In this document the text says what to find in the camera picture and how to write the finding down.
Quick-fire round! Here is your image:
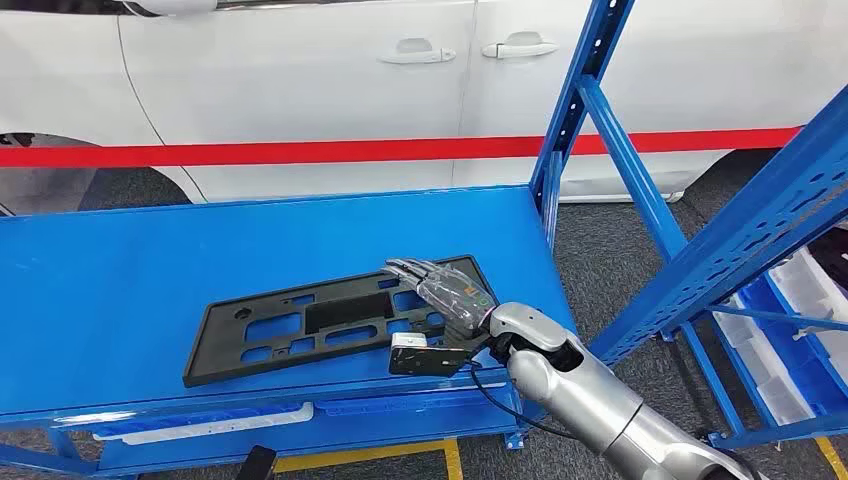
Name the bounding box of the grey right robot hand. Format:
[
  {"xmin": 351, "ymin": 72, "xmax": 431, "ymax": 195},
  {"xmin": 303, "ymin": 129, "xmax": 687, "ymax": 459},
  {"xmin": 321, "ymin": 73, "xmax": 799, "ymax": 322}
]
[{"xmin": 382, "ymin": 258, "xmax": 498, "ymax": 336}]

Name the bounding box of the black plastic car part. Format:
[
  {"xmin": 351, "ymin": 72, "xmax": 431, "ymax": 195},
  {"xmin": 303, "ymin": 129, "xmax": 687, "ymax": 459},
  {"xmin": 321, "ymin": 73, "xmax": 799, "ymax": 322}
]
[{"xmin": 182, "ymin": 254, "xmax": 499, "ymax": 389}]

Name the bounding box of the blue metal shelf rack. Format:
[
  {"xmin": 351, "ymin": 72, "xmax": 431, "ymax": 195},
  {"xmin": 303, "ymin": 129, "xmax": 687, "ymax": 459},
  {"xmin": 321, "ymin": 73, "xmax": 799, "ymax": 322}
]
[
  {"xmin": 659, "ymin": 264, "xmax": 848, "ymax": 453},
  {"xmin": 0, "ymin": 0, "xmax": 848, "ymax": 480}
]

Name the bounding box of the black part in bin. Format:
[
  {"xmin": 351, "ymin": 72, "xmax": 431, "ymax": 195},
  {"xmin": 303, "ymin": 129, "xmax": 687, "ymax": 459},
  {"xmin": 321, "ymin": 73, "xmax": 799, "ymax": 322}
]
[{"xmin": 808, "ymin": 228, "xmax": 848, "ymax": 293}]

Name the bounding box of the yellow floor tape square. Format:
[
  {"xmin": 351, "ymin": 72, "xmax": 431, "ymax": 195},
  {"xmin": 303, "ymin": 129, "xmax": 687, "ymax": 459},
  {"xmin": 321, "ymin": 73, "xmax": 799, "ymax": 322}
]
[
  {"xmin": 813, "ymin": 435, "xmax": 848, "ymax": 480},
  {"xmin": 273, "ymin": 438, "xmax": 465, "ymax": 480}
]

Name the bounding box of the red barrier belt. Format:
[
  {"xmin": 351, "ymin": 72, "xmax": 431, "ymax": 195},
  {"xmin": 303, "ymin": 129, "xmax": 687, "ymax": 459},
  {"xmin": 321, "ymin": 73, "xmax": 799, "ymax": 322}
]
[{"xmin": 0, "ymin": 125, "xmax": 806, "ymax": 169}]

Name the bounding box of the white car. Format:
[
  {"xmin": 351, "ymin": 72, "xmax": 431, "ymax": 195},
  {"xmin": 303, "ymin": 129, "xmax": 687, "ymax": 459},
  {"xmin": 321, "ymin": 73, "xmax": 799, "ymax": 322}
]
[{"xmin": 0, "ymin": 0, "xmax": 848, "ymax": 217}]

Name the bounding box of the blue plastic bin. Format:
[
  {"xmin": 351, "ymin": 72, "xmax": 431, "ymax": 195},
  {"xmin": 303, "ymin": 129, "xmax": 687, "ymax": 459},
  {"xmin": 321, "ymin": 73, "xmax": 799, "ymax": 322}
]
[{"xmin": 735, "ymin": 274, "xmax": 848, "ymax": 415}]

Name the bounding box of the white car side mirror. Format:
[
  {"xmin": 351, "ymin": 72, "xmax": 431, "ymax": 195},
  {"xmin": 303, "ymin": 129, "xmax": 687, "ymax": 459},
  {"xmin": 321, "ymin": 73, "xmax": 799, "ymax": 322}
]
[{"xmin": 122, "ymin": 0, "xmax": 220, "ymax": 18}]

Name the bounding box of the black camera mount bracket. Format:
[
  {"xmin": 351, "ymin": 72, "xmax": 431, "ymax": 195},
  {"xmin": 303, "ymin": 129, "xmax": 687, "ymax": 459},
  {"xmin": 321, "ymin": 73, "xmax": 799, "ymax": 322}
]
[{"xmin": 388, "ymin": 334, "xmax": 495, "ymax": 380}]

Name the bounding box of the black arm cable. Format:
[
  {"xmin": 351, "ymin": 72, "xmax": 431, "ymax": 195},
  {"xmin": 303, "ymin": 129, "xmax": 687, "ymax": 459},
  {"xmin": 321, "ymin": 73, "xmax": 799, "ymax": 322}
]
[{"xmin": 468, "ymin": 360, "xmax": 579, "ymax": 443}]

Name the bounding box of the white car door handle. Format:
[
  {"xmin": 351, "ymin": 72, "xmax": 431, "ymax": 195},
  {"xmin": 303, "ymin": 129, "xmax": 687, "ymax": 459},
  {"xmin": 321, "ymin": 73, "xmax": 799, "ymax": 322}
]
[
  {"xmin": 481, "ymin": 31, "xmax": 560, "ymax": 61},
  {"xmin": 377, "ymin": 37, "xmax": 457, "ymax": 66}
]

